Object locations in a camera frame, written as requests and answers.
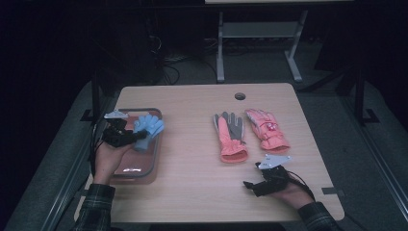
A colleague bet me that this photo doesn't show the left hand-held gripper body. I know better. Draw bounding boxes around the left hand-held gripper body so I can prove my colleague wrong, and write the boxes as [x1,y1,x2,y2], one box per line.
[101,109,141,149]

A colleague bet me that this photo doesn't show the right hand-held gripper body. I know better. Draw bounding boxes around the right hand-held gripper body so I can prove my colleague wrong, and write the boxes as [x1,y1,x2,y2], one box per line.
[254,154,293,197]

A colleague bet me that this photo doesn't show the blue knit glove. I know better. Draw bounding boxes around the blue knit glove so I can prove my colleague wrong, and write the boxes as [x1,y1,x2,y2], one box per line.
[132,114,166,152]

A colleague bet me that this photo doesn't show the brown tray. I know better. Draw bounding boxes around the brown tray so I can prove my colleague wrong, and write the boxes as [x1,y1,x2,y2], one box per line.
[110,107,164,186]

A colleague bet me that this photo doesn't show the person's left hand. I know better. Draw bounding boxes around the person's left hand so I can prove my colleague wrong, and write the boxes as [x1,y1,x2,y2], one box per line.
[92,140,135,186]

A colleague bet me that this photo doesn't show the person's right hand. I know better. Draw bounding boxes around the person's right hand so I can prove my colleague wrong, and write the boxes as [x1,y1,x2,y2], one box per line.
[270,182,316,210]

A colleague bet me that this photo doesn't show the pink glove with printed back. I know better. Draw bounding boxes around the pink glove with printed back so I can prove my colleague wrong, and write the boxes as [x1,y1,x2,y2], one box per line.
[244,108,292,154]

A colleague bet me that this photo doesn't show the pink glove with grey palm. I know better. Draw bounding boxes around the pink glove with grey palm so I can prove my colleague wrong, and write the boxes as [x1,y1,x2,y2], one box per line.
[213,111,249,164]

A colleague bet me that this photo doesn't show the grey tape strip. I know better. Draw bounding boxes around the grey tape strip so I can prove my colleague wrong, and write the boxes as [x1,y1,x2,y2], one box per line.
[320,187,345,197]

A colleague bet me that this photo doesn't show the black metal stand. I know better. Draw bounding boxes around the black metal stand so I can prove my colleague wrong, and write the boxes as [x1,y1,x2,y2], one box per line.
[333,61,381,127]

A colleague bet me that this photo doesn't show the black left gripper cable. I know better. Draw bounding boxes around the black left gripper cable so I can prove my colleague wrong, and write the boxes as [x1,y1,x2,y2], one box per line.
[89,118,109,177]

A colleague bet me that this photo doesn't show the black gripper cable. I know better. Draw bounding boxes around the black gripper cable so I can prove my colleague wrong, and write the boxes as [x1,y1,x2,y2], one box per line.
[89,118,109,177]
[286,170,318,202]

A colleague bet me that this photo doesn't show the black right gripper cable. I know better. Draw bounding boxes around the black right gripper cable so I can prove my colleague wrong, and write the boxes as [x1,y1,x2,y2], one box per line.
[286,170,318,202]

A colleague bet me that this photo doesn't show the black floor cables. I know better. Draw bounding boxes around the black floor cables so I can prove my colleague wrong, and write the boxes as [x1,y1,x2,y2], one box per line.
[145,33,219,86]

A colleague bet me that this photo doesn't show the white metal frame table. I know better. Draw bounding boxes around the white metal frame table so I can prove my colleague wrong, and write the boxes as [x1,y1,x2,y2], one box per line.
[204,0,354,84]

